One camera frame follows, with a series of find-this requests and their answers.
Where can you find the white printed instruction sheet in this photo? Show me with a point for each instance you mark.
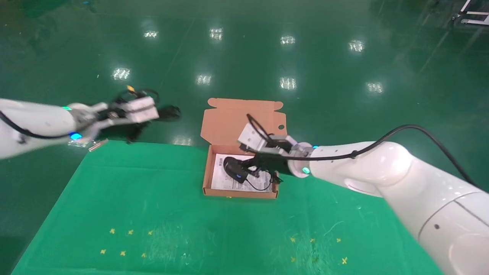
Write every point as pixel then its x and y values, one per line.
pixel 219 179

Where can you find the green table cloth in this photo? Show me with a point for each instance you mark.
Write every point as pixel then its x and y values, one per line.
pixel 191 229

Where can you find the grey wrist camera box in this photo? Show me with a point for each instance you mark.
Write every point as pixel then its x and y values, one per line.
pixel 141 109
pixel 254 139

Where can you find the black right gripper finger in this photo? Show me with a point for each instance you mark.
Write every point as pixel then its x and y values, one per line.
pixel 263 173
pixel 255 160

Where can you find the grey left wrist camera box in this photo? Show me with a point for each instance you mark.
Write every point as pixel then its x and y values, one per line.
pixel 141 109

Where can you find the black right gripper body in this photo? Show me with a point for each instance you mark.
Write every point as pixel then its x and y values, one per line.
pixel 275 163

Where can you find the silver binder clip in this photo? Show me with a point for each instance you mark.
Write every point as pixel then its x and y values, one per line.
pixel 97 144

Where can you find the orange cardboard box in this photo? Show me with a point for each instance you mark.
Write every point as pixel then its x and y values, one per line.
pixel 229 122

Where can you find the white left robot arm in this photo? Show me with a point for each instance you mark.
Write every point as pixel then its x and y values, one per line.
pixel 34 124

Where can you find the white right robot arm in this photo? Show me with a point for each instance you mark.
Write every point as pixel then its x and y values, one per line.
pixel 382 168

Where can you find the white metal frame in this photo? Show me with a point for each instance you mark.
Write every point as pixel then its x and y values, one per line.
pixel 471 15

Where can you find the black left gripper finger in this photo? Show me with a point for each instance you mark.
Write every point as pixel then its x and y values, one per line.
pixel 154 114
pixel 134 135

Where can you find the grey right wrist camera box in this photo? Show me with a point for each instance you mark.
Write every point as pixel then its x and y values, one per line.
pixel 254 139

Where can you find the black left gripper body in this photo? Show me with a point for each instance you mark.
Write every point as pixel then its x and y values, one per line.
pixel 120 130

